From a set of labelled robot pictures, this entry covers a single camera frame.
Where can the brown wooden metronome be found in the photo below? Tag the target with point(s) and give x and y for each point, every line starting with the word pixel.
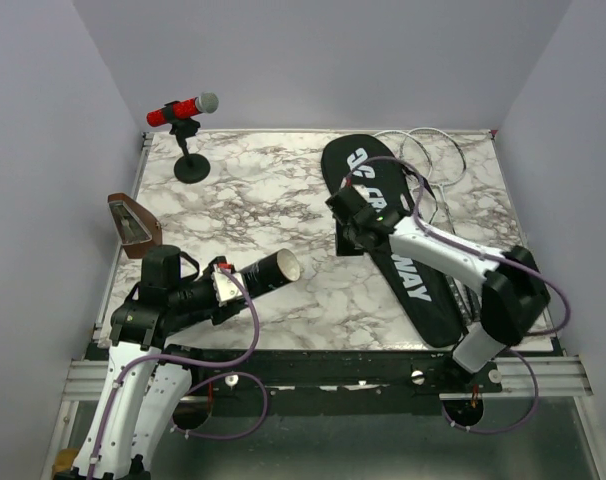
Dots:
pixel 138 229

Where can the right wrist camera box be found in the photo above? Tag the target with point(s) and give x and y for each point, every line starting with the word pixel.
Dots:
pixel 349 207

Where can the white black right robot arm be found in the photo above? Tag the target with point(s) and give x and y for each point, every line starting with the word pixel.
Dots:
pixel 513 294

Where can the aluminium frame rail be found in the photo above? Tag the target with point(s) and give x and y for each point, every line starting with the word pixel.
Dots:
pixel 556 377

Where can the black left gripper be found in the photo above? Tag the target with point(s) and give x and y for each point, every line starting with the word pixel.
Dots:
pixel 220 315

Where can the red microphone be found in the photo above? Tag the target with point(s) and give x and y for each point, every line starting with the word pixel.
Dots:
pixel 205 103

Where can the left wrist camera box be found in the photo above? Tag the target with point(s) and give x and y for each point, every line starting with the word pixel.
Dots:
pixel 226 282

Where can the black table edge rail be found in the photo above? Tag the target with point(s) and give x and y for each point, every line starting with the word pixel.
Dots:
pixel 316 368

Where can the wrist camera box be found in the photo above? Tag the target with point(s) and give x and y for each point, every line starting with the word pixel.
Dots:
pixel 349 207
pixel 226 282

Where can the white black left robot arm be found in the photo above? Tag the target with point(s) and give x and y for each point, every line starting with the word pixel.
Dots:
pixel 145 380

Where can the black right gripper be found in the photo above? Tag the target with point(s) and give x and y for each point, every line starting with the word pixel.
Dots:
pixel 343 249

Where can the black racket bag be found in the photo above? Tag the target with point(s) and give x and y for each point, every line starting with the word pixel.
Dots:
pixel 423 292

